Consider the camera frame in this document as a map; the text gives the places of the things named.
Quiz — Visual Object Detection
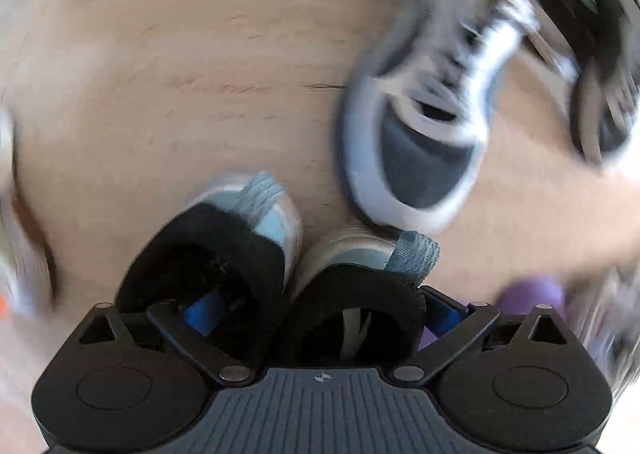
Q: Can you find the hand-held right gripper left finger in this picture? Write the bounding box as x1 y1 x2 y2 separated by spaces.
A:
80 291 255 384

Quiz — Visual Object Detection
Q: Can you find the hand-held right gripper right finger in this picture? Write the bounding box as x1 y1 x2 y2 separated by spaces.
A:
389 285 571 383

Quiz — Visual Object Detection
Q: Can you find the black mesh sneaker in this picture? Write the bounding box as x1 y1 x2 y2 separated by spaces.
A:
277 227 442 371
115 171 304 371

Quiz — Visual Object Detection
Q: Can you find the grey white sneaker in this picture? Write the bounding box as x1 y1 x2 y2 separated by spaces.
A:
337 0 542 231
520 0 640 166

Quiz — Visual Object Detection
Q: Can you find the purple slide sandal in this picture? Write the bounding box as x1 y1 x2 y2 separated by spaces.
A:
417 277 567 351

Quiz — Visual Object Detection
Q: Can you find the person's white orange sneaker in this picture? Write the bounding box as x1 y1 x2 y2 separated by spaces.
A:
0 109 57 321

